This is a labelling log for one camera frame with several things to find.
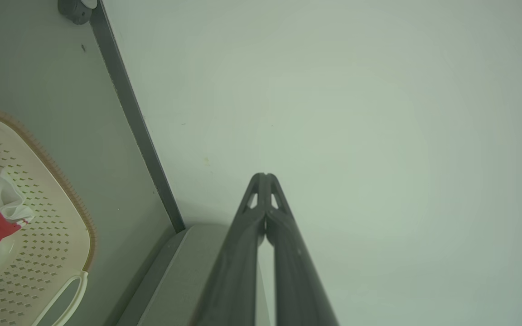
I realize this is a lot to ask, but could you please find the dark wall baseboard strip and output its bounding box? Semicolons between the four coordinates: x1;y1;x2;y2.
89;0;186;234

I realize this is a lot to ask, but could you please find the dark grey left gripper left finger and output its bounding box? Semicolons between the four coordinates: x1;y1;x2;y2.
191;173;267;326

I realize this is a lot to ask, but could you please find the grey fabric sofa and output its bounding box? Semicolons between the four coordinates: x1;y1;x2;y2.
116;223;271;326

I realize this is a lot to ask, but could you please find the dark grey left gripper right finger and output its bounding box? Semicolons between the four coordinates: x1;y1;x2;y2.
266;173;339;326

